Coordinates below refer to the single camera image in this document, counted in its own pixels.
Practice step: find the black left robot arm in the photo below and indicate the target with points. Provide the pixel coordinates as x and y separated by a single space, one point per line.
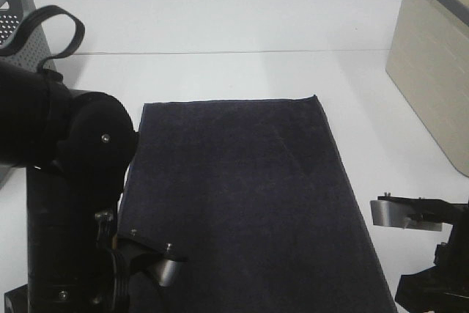
75 147

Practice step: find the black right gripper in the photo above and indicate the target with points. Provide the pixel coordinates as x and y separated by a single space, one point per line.
443 287

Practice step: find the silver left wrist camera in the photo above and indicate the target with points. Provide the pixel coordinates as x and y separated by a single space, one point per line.
160 261

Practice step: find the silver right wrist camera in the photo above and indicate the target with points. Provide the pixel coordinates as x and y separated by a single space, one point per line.
407 213

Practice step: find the grey perforated plastic basket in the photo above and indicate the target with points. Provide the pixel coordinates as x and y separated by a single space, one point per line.
25 45

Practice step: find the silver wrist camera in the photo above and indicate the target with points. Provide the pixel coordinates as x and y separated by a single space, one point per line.
407 213
160 261

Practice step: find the beige storage box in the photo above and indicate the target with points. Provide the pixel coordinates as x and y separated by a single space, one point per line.
428 62

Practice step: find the dark navy towel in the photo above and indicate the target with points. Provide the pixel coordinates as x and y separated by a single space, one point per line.
254 194

